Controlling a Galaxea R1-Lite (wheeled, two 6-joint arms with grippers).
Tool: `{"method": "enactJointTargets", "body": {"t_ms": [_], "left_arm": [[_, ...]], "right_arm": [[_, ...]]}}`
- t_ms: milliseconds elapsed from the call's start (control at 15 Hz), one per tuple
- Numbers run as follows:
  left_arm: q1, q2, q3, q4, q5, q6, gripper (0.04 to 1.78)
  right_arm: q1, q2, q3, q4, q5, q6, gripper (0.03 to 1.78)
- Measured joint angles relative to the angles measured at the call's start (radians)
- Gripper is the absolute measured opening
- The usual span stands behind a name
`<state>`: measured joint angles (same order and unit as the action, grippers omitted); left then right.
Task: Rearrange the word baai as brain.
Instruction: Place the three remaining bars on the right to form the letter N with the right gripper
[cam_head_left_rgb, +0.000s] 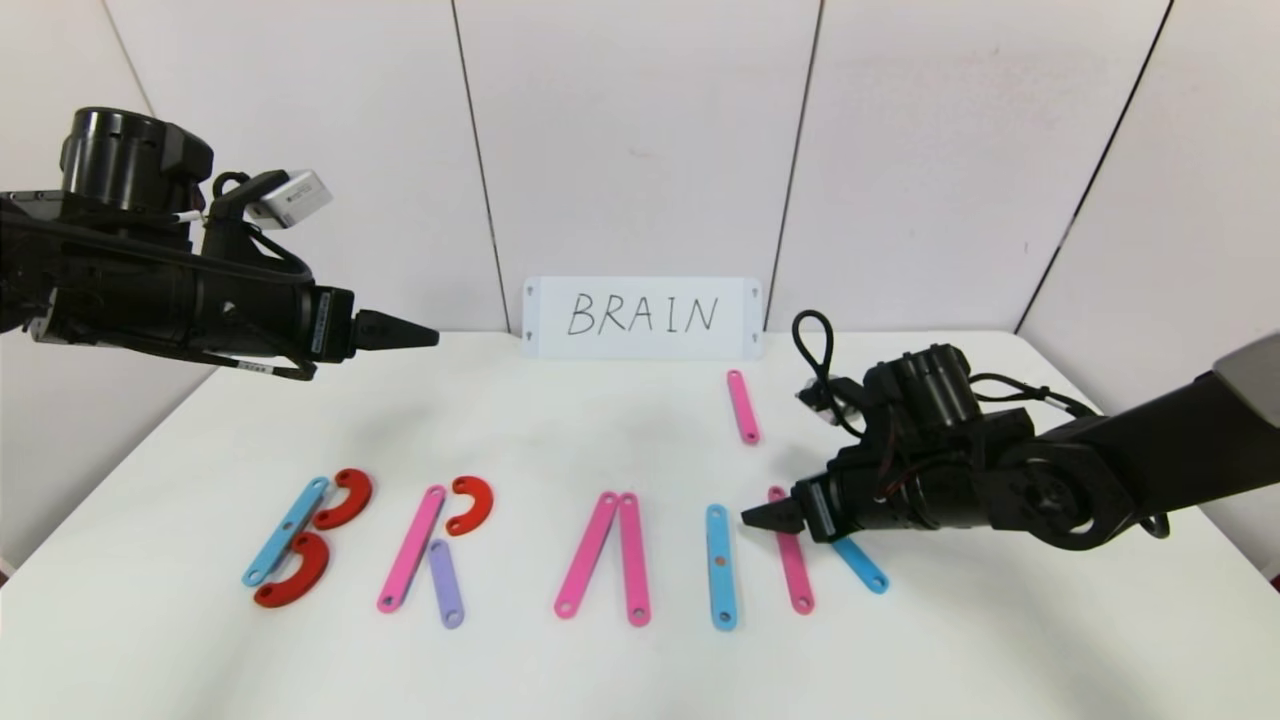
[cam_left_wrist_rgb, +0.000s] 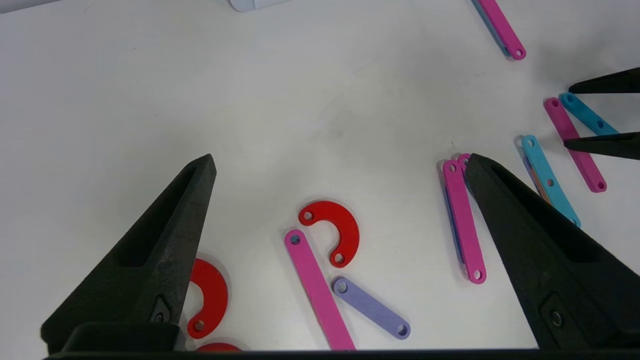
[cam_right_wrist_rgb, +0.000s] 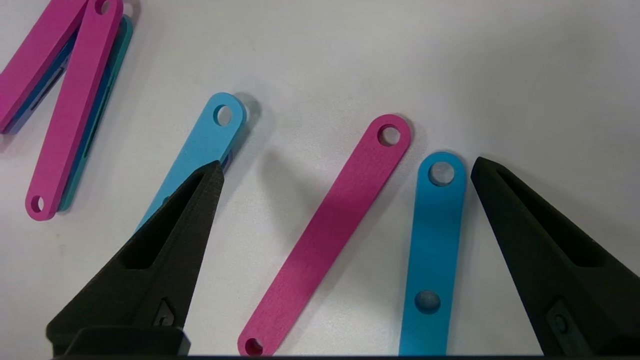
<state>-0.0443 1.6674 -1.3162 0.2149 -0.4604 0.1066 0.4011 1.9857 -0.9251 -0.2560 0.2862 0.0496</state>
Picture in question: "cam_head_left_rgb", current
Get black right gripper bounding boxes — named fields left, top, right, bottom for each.
left=740, top=456, right=880, bottom=544

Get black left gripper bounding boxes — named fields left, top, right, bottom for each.
left=194, top=254, right=440, bottom=363

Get short pink bar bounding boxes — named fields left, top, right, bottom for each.
left=726, top=370, right=761, bottom=445
left=767, top=486, right=816, bottom=616

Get short blue bar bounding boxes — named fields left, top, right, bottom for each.
left=830, top=536, right=890, bottom=596

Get small red C piece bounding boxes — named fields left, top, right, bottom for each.
left=445, top=476, right=495, bottom=538

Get long pink bar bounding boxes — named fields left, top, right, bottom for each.
left=553, top=491, right=619, bottom=620
left=617, top=492, right=652, bottom=628
left=376, top=485, right=447, bottom=613

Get short purple bar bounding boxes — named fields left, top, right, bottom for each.
left=427, top=539, right=466, bottom=630

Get white BRAIN sign board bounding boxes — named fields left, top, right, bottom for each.
left=522, top=277, right=764, bottom=361

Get long blue bar orange underside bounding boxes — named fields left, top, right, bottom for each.
left=705, top=504, right=738, bottom=632

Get large red C piece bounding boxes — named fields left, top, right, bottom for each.
left=312, top=468, right=373, bottom=531
left=252, top=532, right=331, bottom=609

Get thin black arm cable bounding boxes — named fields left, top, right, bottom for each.
left=120, top=335, right=323, bottom=383

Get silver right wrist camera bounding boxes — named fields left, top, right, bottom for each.
left=797, top=384, right=863, bottom=427

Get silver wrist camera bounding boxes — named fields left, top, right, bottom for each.
left=797, top=384, right=863, bottom=427
left=247, top=169, right=335, bottom=230

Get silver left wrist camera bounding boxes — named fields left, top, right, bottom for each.
left=247, top=169, right=335, bottom=230

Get black looped camera cable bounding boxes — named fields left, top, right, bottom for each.
left=792, top=309, right=867, bottom=439

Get thin black right wrist cables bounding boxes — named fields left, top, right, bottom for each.
left=968, top=372, right=1103, bottom=419

